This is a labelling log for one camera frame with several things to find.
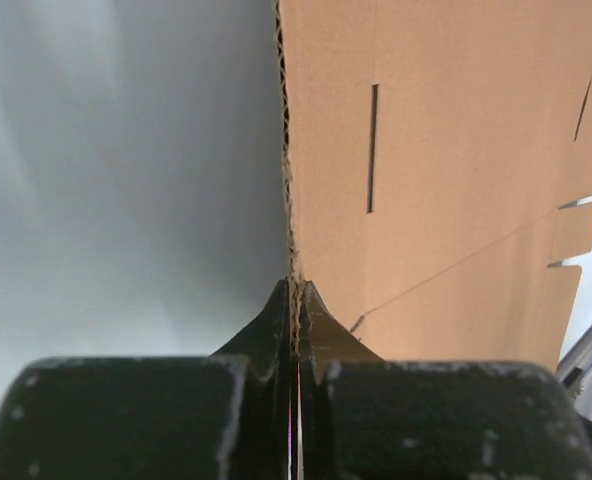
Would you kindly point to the cardboard box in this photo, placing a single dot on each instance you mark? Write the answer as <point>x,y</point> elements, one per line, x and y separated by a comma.
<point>438,170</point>

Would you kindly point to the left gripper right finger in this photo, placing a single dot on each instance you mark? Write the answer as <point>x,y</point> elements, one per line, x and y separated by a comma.
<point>363,417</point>

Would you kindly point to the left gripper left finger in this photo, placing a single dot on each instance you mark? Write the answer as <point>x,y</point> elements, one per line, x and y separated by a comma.
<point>223,416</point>

